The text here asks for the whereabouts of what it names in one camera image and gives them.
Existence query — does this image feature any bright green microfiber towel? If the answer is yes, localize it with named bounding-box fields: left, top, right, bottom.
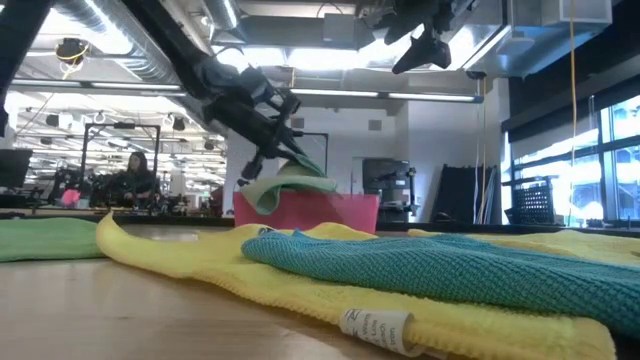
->
left=0, top=216, right=106, bottom=264

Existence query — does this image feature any black plastic crate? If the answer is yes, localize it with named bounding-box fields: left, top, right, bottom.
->
left=510, top=182, right=556, bottom=225

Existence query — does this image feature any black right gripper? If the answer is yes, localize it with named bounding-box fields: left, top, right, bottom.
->
left=357, top=0, right=474, bottom=75

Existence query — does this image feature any black monitor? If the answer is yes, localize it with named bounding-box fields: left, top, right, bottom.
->
left=0, top=148, right=34, bottom=190

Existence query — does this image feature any long ceiling light bar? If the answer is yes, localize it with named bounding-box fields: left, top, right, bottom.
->
left=287, top=87, right=485, bottom=105
left=8, top=78, right=187, bottom=97

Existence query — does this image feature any pale sage green towel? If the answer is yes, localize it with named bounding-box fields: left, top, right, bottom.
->
left=253, top=153, right=339, bottom=216

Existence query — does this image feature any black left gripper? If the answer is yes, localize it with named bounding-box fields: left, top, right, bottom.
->
left=199, top=64, right=310, bottom=182

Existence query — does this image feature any black metal gantry frame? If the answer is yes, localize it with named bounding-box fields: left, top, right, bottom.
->
left=79, top=122, right=162, bottom=201

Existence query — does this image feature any teal microfiber towel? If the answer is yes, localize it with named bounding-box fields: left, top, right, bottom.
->
left=241, top=228, right=640, bottom=339

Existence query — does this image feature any person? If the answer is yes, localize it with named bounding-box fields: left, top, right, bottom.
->
left=112, top=151, right=162, bottom=209

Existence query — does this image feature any pink plastic bin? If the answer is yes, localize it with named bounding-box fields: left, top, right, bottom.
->
left=232, top=188, right=381, bottom=235

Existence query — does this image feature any black leaning panel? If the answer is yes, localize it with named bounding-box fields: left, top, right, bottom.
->
left=430, top=164, right=501, bottom=225

